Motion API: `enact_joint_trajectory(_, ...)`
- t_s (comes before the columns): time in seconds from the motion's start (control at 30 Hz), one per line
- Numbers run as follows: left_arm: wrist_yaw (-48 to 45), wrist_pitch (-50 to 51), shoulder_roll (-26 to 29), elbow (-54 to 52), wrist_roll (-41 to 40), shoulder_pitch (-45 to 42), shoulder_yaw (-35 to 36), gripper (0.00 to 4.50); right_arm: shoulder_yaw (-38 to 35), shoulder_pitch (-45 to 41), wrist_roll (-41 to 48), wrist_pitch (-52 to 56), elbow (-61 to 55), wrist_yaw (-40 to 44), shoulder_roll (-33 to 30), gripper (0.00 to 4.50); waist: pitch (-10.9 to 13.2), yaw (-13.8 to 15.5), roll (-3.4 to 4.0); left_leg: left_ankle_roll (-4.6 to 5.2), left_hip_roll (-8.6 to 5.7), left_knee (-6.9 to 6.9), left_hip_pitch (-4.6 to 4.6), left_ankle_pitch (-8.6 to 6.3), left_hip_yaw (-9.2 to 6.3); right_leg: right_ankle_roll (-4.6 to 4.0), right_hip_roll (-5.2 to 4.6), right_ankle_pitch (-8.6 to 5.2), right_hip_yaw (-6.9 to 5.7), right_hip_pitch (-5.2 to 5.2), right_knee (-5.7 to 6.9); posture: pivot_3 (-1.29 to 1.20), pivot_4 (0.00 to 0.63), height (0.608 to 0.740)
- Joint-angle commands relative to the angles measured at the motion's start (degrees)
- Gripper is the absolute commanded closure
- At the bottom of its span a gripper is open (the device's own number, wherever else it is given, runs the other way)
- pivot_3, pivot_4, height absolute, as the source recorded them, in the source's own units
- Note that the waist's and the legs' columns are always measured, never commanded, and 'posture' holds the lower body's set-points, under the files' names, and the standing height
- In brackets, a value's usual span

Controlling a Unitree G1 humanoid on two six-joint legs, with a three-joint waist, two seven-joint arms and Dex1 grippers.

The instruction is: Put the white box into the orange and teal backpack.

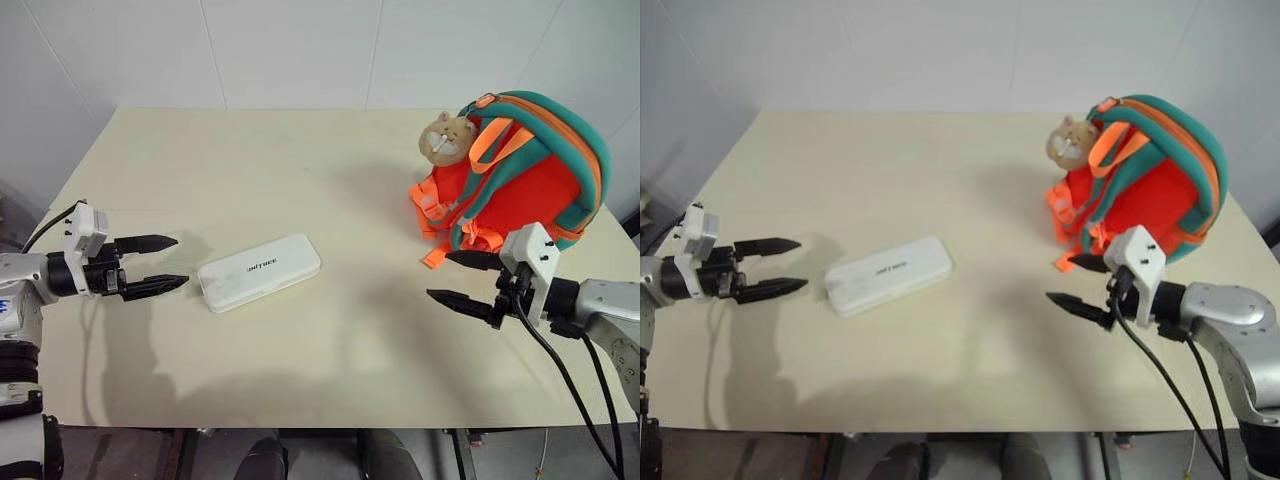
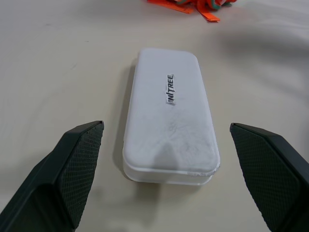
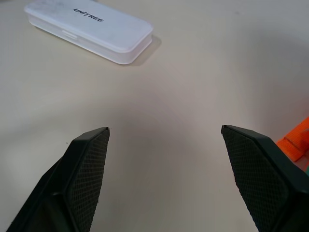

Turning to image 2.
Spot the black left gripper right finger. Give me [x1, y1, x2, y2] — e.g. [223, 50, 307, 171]
[229, 122, 309, 232]

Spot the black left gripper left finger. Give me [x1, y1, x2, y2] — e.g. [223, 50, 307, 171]
[0, 120, 105, 232]

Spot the white Initree case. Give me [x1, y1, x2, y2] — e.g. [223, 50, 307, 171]
[122, 47, 221, 186]

